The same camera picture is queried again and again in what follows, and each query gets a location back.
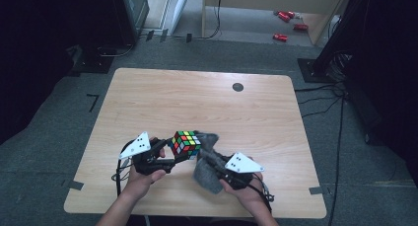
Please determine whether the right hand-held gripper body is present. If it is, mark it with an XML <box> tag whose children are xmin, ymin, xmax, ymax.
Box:
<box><xmin>216</xmin><ymin>151</ymin><xmax>265</xmax><ymax>191</ymax></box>

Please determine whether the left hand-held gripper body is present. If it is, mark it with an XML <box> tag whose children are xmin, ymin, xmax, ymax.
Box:
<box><xmin>118</xmin><ymin>130</ymin><xmax>166</xmax><ymax>177</ymax></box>

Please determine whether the grey fuzzy cloth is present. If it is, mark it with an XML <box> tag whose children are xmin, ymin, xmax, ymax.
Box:
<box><xmin>191</xmin><ymin>130</ymin><xmax>232</xmax><ymax>195</ymax></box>

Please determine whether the multicoloured puzzle cube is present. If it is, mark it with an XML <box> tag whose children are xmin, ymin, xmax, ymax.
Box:
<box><xmin>168</xmin><ymin>129</ymin><xmax>202</xmax><ymax>161</ymax></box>

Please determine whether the person's right hand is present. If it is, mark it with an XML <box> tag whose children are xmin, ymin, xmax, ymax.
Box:
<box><xmin>219</xmin><ymin>172</ymin><xmax>264</xmax><ymax>211</ymax></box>

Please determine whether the person's left hand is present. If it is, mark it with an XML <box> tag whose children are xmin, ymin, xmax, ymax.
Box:
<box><xmin>123</xmin><ymin>165</ymin><xmax>168</xmax><ymax>201</ymax></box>

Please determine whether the black tape corner mark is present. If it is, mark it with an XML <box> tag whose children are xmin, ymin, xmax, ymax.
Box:
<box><xmin>86</xmin><ymin>93</ymin><xmax>101</xmax><ymax>113</ymax></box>

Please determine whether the black stand base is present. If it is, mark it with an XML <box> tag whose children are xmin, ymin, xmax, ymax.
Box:
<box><xmin>69</xmin><ymin>44</ymin><xmax>115</xmax><ymax>75</ymax></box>

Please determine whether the white panel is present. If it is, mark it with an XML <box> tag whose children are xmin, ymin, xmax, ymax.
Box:
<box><xmin>170</xmin><ymin>0</ymin><xmax>192</xmax><ymax>35</ymax></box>

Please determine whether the black cabinet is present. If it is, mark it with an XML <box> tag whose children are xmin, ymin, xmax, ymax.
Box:
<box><xmin>110</xmin><ymin>0</ymin><xmax>151</xmax><ymax>46</ymax></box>

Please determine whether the black metal stand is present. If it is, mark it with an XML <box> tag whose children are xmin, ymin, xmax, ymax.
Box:
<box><xmin>297</xmin><ymin>0</ymin><xmax>377</xmax><ymax>84</ymax></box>

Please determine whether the left hand-held gripper cable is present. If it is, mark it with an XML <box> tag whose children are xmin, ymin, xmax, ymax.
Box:
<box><xmin>110</xmin><ymin>142</ymin><xmax>136</xmax><ymax>198</ymax></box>

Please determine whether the hand-held gripper cable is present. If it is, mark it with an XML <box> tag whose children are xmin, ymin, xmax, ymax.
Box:
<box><xmin>110</xmin><ymin>142</ymin><xmax>136</xmax><ymax>198</ymax></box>
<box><xmin>245</xmin><ymin>178</ymin><xmax>276</xmax><ymax>214</ymax></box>

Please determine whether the right hand-held gripper cable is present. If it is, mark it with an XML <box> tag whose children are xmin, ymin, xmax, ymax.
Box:
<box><xmin>245</xmin><ymin>178</ymin><xmax>276</xmax><ymax>214</ymax></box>

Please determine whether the long black floor cable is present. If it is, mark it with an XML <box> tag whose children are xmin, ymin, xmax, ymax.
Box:
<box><xmin>327</xmin><ymin>93</ymin><xmax>347</xmax><ymax>226</ymax></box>

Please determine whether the looped black cable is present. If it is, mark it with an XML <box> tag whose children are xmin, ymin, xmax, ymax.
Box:
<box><xmin>98</xmin><ymin>42</ymin><xmax>136</xmax><ymax>58</ymax></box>

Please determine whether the coiled cable bundle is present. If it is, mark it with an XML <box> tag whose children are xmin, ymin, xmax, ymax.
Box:
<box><xmin>327</xmin><ymin>50</ymin><xmax>355</xmax><ymax>83</ymax></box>

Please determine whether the black hanging cable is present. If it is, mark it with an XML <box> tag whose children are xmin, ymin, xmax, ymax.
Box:
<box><xmin>196</xmin><ymin>0</ymin><xmax>224</xmax><ymax>40</ymax></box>

